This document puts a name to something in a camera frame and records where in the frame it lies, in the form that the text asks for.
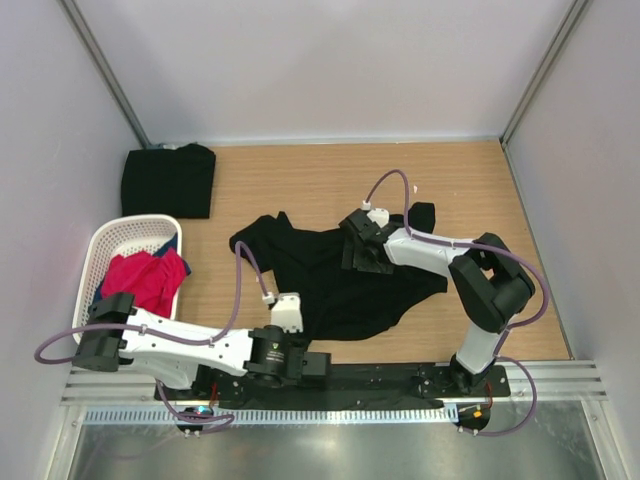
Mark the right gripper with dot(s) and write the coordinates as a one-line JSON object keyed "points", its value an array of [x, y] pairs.
{"points": [[359, 262]]}

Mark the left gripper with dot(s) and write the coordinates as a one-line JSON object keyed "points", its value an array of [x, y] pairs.
{"points": [[302, 345]]}

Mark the black t shirt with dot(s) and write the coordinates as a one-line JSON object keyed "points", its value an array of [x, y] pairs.
{"points": [[175, 182], [336, 304]]}

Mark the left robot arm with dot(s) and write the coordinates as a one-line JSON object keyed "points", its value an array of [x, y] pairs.
{"points": [[173, 352]]}

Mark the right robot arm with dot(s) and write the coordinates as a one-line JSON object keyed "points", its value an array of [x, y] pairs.
{"points": [[491, 284]]}

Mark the pink t shirt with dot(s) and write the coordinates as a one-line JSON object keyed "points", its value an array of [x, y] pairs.
{"points": [[152, 280]]}

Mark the folded black t shirt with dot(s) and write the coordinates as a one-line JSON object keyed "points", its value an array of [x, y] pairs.
{"points": [[175, 182]]}

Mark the white plastic laundry basket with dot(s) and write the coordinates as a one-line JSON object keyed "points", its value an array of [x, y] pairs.
{"points": [[122, 236]]}

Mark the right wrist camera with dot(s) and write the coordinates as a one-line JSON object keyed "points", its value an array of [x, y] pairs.
{"points": [[379, 216]]}

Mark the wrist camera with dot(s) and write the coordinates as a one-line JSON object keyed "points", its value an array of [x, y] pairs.
{"points": [[379, 216], [286, 313]]}

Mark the slotted cable duct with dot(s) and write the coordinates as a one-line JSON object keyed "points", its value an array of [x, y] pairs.
{"points": [[157, 415]]}

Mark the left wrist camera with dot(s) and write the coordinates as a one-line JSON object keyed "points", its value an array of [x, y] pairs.
{"points": [[286, 313]]}

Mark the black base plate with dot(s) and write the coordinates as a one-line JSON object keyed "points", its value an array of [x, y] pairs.
{"points": [[367, 387]]}

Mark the aluminium rail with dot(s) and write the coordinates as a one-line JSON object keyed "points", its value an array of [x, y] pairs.
{"points": [[554, 381]]}

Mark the right frame post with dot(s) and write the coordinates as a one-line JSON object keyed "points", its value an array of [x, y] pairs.
{"points": [[559, 41]]}

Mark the frame post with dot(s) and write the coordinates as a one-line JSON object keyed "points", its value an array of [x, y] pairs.
{"points": [[87, 38], [559, 41]]}

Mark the left frame post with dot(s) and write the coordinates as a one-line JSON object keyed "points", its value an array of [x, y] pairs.
{"points": [[87, 38]]}

